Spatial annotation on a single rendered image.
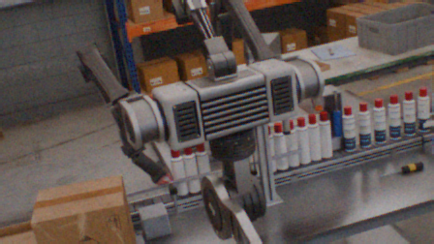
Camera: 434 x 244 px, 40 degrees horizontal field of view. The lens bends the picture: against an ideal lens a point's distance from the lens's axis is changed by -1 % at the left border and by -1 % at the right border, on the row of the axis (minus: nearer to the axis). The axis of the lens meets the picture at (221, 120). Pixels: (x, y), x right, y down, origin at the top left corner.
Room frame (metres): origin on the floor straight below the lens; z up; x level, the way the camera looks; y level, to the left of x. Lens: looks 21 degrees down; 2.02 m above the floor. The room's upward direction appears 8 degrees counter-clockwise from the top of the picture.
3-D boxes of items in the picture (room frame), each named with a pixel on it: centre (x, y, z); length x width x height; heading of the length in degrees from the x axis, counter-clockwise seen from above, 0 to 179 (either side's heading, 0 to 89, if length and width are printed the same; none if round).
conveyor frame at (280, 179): (2.29, -0.07, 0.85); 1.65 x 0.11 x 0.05; 104
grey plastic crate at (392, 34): (4.25, -1.42, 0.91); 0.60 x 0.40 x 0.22; 113
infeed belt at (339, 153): (2.29, -0.07, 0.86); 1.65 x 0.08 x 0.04; 104
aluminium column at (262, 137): (2.16, -0.15, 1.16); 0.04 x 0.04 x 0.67; 14
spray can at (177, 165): (2.22, 0.20, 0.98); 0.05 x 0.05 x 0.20
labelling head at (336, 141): (2.48, -0.46, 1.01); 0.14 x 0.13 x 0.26; 104
